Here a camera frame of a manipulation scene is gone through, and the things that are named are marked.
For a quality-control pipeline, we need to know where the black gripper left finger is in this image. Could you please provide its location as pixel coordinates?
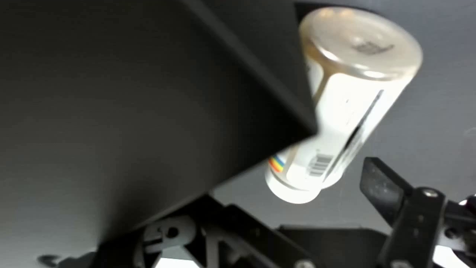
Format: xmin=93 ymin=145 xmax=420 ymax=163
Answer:
xmin=94 ymin=194 xmax=319 ymax=268

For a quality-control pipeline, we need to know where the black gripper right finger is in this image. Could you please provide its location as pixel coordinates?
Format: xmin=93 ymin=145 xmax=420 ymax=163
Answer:
xmin=360 ymin=156 xmax=476 ymax=268

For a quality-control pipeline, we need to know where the white plastic bottle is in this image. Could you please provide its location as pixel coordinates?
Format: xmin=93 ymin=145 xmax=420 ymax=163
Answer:
xmin=264 ymin=5 xmax=426 ymax=206

